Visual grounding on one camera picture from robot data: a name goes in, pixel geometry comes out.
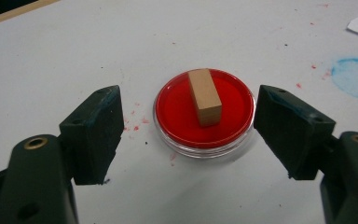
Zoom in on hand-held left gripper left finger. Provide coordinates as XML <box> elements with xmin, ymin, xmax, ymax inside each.
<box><xmin>0</xmin><ymin>84</ymin><xmax>125</xmax><ymax>224</ymax></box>

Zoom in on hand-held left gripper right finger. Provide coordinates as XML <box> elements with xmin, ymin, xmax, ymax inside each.
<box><xmin>253</xmin><ymin>84</ymin><xmax>358</xmax><ymax>224</ymax></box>

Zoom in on round red ink pad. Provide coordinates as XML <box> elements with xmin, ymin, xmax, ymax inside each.
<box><xmin>152</xmin><ymin>68</ymin><xmax>257</xmax><ymax>159</ymax></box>

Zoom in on wooden stamp block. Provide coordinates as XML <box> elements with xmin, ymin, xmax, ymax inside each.
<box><xmin>187</xmin><ymin>67</ymin><xmax>223</xmax><ymax>128</ymax></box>

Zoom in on tan wooden board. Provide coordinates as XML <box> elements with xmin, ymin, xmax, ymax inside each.
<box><xmin>0</xmin><ymin>0</ymin><xmax>60</xmax><ymax>26</ymax></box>

